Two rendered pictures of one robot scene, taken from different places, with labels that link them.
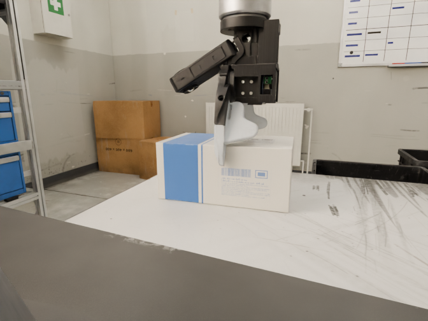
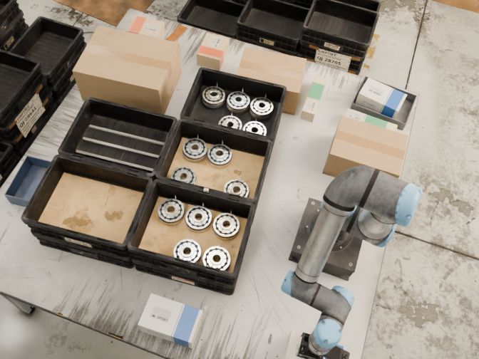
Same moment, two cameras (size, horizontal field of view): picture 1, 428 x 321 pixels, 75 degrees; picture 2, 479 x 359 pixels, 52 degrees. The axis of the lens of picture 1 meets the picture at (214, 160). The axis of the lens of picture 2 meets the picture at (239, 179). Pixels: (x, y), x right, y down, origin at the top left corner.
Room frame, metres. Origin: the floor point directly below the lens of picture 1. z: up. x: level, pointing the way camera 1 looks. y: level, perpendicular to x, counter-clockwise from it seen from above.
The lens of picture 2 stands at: (0.79, -0.38, 2.54)
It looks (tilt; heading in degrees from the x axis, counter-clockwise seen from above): 59 degrees down; 175
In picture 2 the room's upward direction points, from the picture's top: 6 degrees clockwise
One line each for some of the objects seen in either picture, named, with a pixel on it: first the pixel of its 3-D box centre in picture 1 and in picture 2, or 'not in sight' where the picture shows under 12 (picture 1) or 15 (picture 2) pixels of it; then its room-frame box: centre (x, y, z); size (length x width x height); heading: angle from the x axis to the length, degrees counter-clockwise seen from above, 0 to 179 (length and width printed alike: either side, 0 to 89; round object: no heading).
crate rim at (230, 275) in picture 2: not in sight; (192, 226); (0.03, -0.46, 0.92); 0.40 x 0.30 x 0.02; 75
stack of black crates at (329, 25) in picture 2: not in sight; (333, 48); (-1.48, 0.33, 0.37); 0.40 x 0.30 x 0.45; 70
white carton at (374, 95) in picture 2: not in sight; (380, 100); (-0.74, 0.40, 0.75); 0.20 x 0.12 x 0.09; 59
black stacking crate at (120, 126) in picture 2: not in sight; (121, 144); (-0.37, -0.77, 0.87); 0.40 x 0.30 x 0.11; 75
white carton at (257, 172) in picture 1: (228, 166); (313, 358); (0.45, -0.02, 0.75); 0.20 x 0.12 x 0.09; 73
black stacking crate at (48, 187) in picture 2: not in sight; (92, 206); (-0.08, -0.85, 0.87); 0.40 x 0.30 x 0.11; 75
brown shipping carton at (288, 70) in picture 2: not in sight; (269, 80); (-0.81, -0.14, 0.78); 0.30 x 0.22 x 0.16; 77
